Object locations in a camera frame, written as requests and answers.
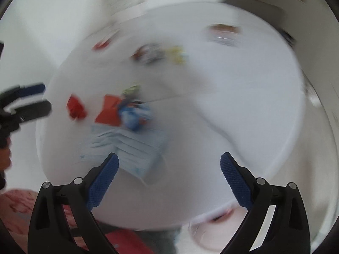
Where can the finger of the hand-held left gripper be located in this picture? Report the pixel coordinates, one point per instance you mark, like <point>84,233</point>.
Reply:
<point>33,88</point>
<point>37,109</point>

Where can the brown snack wrapper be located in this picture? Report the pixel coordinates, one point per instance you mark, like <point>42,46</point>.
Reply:
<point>223,33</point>

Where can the blue face mask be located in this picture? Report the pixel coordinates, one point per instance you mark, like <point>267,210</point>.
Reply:
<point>127,148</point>

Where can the white round container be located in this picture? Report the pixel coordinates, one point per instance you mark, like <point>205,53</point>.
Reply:
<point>219,230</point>

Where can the colourful crumpled wrapper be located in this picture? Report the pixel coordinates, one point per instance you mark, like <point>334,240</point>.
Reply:
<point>147,53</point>

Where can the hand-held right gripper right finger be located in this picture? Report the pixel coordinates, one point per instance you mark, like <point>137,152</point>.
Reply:
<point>235,182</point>

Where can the green and yellow wrapper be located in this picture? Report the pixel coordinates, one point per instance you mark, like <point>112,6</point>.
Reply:
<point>131,90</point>

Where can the person's left hand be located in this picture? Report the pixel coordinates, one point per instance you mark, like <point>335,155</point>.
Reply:
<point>4,157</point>

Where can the small red wrapper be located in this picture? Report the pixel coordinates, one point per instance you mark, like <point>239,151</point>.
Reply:
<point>76,107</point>

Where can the red patterned cloth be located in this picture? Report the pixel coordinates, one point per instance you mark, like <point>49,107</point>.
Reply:
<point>18,203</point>

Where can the orange-red wrapper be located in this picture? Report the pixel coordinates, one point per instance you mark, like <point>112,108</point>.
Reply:
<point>109,110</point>

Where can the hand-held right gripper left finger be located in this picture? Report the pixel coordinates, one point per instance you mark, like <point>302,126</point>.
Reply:
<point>104,182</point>

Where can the blue and white wrapper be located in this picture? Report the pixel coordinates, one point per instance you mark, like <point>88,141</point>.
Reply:
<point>135,116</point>

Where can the red and white wrapper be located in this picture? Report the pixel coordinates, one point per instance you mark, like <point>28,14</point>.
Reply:
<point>103,42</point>

